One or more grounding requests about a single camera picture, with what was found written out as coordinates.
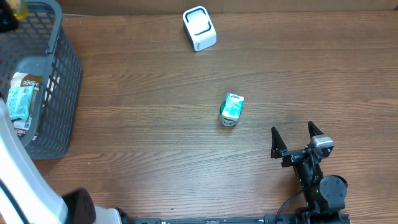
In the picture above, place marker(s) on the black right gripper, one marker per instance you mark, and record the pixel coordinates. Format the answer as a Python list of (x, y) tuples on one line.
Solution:
[(298, 155)]

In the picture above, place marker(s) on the green lid white jar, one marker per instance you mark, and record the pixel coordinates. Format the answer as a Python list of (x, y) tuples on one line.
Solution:
[(225, 121)]

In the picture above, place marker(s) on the teal snack packet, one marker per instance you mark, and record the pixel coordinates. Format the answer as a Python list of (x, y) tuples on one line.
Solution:
[(19, 101)]

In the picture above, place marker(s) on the brown cookie bag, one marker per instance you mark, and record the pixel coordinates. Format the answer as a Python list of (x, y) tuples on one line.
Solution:
[(24, 79)]

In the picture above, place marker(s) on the yellow oil bottle silver cap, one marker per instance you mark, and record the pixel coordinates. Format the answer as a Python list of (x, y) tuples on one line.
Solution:
[(19, 9)]

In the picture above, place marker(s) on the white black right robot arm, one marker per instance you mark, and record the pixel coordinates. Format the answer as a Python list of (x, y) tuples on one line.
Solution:
[(324, 195)]

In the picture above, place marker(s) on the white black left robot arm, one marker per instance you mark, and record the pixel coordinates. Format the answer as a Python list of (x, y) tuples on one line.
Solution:
[(27, 198)]

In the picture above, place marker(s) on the white barcode scanner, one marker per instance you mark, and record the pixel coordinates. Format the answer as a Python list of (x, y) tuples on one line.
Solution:
[(199, 28)]

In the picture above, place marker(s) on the grey plastic shopping basket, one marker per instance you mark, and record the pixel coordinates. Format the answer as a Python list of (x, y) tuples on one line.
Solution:
[(40, 47)]

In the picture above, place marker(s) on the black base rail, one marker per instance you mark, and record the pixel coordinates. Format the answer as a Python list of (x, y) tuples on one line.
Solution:
[(214, 221)]

